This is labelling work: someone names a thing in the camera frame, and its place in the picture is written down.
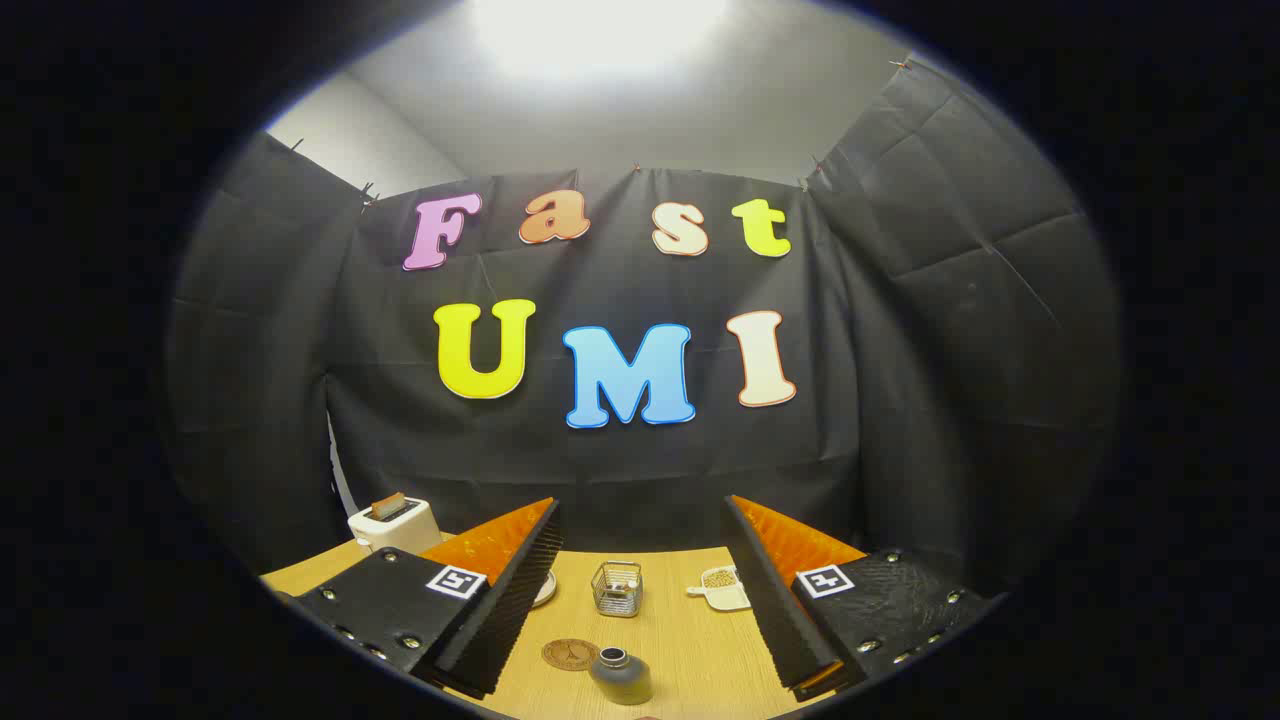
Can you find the small white scoop dish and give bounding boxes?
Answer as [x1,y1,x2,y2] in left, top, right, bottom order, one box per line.
[686,565,751,612]

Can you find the round wooden coaster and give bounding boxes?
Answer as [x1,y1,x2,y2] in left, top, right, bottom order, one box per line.
[541,638,600,672]

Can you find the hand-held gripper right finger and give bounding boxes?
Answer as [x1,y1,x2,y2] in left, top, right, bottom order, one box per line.
[723,494,993,702]

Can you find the silver bottle with green label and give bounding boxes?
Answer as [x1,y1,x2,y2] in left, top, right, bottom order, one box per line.
[588,647,654,707]

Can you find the wire basket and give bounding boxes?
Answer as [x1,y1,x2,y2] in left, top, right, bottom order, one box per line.
[591,561,643,618]

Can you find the wooden table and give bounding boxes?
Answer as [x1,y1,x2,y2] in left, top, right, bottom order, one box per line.
[260,540,863,720]

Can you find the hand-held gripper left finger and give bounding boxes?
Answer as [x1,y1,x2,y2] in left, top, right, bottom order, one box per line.
[285,497,563,700]

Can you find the white toaster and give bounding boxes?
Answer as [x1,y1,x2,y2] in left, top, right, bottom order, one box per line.
[347,497,444,556]

